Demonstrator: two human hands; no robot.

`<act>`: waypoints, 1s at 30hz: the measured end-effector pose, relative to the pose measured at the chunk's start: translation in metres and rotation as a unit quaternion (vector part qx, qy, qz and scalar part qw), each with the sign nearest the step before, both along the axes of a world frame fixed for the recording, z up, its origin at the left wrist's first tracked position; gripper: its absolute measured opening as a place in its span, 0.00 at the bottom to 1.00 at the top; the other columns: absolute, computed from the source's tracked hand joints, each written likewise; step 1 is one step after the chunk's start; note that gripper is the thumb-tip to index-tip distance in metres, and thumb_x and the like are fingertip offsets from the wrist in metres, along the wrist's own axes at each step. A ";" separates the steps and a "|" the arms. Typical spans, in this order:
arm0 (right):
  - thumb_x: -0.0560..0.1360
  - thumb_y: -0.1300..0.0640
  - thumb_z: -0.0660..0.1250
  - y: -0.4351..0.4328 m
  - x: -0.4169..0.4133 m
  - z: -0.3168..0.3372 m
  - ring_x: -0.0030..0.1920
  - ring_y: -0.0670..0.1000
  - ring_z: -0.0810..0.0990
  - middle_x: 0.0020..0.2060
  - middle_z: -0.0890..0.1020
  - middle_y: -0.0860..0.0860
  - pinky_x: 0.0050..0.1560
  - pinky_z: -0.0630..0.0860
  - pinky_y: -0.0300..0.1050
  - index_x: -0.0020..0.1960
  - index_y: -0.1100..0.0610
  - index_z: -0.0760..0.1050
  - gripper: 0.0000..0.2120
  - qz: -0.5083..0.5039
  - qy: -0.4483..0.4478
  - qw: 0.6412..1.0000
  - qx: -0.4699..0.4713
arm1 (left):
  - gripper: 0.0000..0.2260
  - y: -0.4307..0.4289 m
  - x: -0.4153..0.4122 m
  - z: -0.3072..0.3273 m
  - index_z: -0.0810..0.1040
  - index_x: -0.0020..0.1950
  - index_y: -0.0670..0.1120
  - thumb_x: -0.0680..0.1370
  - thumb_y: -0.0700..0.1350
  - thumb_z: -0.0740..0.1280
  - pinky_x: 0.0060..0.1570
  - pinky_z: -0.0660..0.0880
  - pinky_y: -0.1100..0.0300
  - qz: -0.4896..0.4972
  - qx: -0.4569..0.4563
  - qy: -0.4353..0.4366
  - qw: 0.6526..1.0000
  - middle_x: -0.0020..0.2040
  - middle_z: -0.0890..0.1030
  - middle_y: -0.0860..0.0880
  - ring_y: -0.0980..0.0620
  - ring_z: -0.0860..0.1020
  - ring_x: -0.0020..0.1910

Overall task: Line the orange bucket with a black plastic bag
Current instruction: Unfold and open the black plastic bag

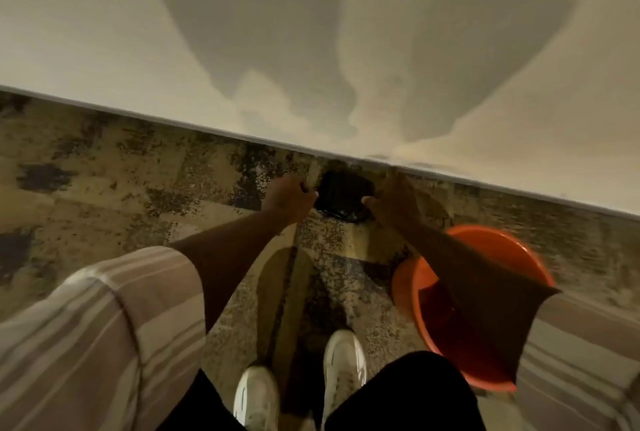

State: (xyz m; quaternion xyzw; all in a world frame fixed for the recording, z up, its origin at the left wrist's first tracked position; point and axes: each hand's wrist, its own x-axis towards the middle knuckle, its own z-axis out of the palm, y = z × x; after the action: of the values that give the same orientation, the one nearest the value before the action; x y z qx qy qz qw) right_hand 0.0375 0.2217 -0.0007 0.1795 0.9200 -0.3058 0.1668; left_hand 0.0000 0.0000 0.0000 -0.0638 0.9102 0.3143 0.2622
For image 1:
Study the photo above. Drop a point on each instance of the person's left fingers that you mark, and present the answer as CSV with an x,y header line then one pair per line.
x,y
306,186

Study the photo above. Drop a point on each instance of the person's right hand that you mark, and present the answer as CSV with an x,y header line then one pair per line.
x,y
397,203

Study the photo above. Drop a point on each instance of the black cloth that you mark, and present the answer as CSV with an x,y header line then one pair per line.
x,y
344,195

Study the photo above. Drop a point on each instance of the white shoe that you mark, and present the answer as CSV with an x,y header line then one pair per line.
x,y
344,365
257,398

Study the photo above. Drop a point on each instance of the person's right thumb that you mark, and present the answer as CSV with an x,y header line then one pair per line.
x,y
370,203

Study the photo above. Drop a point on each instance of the black trousers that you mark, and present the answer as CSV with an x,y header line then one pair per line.
x,y
410,395

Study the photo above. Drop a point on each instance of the orange plastic bucket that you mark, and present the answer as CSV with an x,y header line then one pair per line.
x,y
430,315

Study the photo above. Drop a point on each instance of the white left shoe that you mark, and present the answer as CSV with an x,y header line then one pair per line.
x,y
257,398

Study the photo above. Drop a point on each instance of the person's right forearm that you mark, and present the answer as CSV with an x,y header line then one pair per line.
x,y
470,290

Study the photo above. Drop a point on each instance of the striped beige shirt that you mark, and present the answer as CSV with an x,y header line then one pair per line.
x,y
100,340

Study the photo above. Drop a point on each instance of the person's left hand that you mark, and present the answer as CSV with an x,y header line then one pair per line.
x,y
287,203

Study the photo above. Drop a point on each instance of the white right shoe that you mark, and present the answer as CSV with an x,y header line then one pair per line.
x,y
344,365

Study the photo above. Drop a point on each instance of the person's left forearm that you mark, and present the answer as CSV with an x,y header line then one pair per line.
x,y
227,258

